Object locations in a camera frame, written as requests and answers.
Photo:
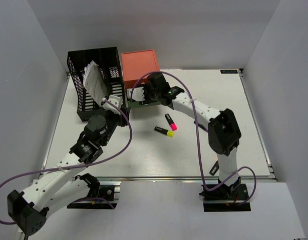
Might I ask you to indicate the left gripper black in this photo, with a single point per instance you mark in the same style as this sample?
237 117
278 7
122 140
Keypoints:
123 121

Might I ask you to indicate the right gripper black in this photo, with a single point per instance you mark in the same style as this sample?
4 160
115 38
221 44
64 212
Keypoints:
147 101

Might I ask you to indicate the yellow bottom drawer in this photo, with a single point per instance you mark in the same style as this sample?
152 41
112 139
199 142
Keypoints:
142 104

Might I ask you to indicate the coral top drawer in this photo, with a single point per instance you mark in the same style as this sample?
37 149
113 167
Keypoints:
129 83

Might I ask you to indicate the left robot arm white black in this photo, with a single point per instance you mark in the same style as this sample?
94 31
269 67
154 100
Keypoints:
64 184

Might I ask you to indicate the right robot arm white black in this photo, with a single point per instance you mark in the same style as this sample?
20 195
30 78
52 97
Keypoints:
222 127

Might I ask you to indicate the coral drawer cabinet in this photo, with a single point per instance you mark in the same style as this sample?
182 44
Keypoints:
137 63

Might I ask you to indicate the pink black highlighter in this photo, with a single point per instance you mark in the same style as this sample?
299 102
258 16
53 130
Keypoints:
170 122

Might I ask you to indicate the yellow black highlighter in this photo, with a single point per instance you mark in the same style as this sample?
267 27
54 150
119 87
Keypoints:
164 131

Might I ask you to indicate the white paper stack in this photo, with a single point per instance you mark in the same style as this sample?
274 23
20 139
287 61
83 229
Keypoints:
93 82

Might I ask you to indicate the black mesh file organizer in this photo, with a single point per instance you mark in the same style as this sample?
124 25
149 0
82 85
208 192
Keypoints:
107 59

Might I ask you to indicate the orange black highlighter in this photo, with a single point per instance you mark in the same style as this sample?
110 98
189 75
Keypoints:
214 169

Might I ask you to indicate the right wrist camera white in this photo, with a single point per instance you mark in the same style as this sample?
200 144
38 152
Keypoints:
136 95

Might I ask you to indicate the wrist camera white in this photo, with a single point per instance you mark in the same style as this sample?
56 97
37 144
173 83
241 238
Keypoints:
113 104
136 95

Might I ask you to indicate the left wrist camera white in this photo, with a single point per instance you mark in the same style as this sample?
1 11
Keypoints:
113 104

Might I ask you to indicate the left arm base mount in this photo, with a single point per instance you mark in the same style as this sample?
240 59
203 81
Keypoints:
99 196

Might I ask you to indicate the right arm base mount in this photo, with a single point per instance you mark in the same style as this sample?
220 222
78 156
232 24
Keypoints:
218 201

